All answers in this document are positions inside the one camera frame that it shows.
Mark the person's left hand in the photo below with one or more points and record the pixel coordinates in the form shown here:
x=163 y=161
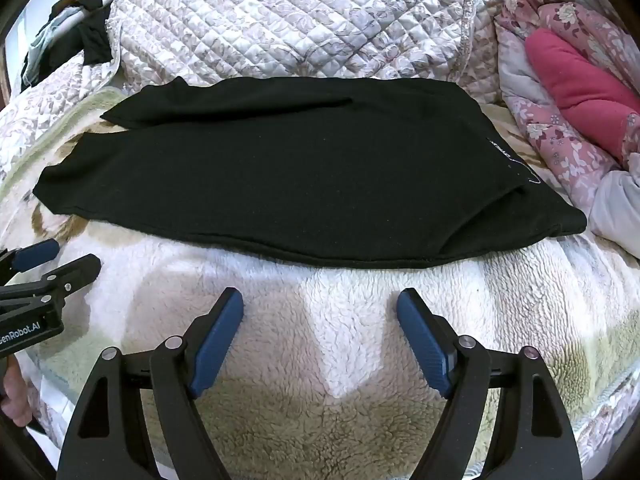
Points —
x=15 y=403

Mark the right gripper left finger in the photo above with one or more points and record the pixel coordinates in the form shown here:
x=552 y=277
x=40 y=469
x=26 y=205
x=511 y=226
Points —
x=107 y=437

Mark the pink floral rolled comforter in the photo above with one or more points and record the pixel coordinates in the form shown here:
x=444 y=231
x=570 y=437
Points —
x=569 y=73

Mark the floral fleece blanket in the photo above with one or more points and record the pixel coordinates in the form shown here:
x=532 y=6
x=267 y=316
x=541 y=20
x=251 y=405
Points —
x=320 y=383

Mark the dark clothes pile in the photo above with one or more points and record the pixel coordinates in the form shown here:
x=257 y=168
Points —
x=79 y=27

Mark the black pants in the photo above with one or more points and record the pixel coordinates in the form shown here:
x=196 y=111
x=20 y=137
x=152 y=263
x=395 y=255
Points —
x=363 y=173

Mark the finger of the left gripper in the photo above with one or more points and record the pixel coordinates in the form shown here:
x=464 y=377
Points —
x=23 y=259
x=54 y=286

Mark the quilted floral bedspread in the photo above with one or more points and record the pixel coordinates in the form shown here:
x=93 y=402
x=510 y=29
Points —
x=206 y=41

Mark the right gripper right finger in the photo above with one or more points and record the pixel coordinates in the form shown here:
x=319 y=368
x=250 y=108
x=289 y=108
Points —
x=532 y=437

